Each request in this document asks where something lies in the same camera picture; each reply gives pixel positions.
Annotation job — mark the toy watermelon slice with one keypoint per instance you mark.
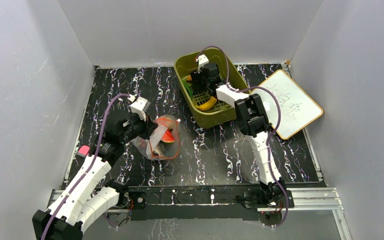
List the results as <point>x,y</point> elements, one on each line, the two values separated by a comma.
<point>168,137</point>

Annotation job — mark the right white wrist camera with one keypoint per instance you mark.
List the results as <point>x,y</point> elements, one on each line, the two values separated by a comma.
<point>201,61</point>

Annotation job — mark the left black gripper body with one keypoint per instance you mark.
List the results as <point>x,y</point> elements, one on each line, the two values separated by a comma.
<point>137,127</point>

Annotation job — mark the yellow toy banana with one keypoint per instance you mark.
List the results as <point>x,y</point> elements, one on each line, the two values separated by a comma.
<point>207,105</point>

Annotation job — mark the black metal base rail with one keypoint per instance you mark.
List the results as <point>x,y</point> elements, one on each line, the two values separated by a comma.
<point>142,203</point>

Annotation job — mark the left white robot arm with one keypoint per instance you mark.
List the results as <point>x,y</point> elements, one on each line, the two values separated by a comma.
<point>70,215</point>

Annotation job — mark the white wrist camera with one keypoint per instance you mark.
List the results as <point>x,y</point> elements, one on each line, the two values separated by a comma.
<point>139,105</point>
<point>201,61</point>

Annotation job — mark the clear zip bag orange zipper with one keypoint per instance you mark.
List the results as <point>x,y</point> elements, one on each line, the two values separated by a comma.
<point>146,146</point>

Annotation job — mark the small whiteboard wooden frame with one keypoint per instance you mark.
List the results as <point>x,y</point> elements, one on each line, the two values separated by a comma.
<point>297,108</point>

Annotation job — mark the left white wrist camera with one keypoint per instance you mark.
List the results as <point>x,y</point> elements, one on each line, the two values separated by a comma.
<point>139,105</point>

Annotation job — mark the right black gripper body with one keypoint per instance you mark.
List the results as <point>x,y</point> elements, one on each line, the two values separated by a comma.
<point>200,84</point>

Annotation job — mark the green toy vegetable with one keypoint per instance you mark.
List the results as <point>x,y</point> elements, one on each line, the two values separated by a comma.
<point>188,89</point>

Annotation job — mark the grey toy fish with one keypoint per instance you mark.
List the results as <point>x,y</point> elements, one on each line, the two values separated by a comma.
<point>160,150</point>

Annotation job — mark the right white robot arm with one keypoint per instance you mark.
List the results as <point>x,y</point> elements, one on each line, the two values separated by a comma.
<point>253,122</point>

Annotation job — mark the pink red eraser block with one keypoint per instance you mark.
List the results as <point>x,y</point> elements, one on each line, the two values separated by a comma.
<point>83,151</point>

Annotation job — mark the olive green plastic basket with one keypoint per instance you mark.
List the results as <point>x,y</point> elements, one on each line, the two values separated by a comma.
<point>221,112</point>

